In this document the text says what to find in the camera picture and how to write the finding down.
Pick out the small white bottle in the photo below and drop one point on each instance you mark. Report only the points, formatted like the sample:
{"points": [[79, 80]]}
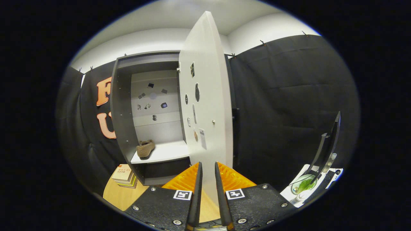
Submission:
{"points": [[330, 162]]}

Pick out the stack of books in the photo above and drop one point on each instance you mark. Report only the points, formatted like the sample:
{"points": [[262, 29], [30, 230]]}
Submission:
{"points": [[123, 175]]}

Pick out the brown fuzzy shoe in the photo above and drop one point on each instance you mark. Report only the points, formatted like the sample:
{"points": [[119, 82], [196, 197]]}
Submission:
{"points": [[145, 149]]}

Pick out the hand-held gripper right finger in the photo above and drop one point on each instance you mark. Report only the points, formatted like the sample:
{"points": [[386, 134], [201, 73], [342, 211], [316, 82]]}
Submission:
{"points": [[221, 199]]}

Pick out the black keyboard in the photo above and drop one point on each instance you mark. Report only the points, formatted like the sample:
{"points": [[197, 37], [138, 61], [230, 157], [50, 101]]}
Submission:
{"points": [[321, 187]]}

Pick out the black backdrop cloth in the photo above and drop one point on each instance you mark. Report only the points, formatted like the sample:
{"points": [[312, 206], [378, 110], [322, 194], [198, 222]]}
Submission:
{"points": [[289, 112]]}

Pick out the dark grey shoe cabinet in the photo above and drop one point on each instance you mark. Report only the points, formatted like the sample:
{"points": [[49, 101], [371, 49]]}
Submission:
{"points": [[123, 112]]}

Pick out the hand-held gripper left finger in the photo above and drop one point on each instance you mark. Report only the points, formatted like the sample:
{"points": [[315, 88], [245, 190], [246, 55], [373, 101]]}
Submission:
{"points": [[196, 199]]}

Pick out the glass bowl with greens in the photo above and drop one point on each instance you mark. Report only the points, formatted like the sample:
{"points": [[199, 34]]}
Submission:
{"points": [[303, 185]]}

